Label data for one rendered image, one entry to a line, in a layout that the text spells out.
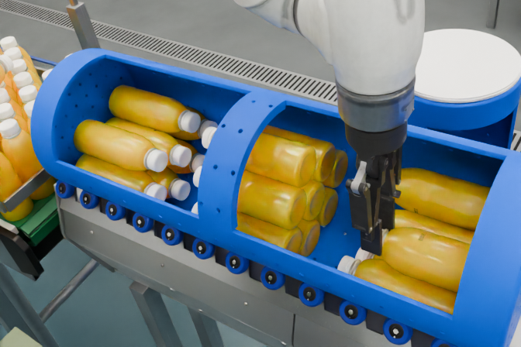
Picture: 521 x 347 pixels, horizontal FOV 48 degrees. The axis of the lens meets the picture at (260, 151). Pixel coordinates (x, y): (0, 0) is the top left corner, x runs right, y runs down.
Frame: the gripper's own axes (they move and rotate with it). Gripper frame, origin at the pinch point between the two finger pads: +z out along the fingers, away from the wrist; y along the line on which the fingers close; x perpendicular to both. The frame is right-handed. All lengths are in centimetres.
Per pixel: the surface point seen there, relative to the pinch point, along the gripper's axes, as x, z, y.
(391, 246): -2.9, 1.3, -1.8
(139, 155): 45.4, 1.7, -1.3
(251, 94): 26.0, -9.6, 9.3
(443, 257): -10.1, 0.4, -1.3
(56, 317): 129, 113, -1
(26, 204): 78, 21, -10
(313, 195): 13.7, 4.8, 5.3
